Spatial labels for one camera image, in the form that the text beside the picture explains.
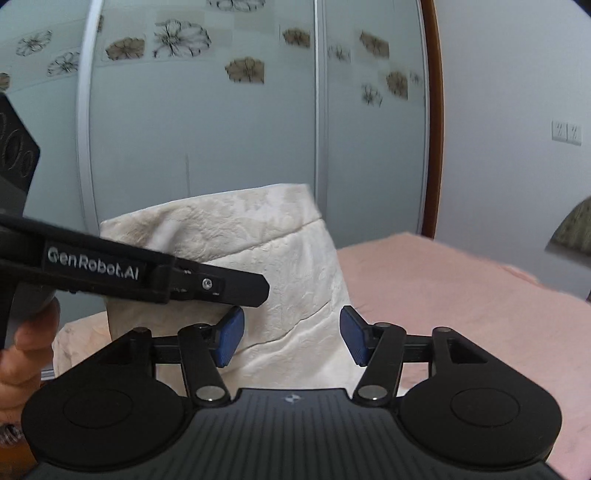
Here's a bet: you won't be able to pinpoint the person's left hand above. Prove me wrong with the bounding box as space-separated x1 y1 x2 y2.
1 299 60 479

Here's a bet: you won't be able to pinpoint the pink bed blanket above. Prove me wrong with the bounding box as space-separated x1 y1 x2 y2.
338 233 590 479

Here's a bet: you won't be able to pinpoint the olive green padded headboard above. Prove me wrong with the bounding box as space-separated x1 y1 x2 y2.
545 197 591 266

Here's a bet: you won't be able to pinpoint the cream white textured pants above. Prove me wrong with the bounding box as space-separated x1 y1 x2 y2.
53 184 363 391

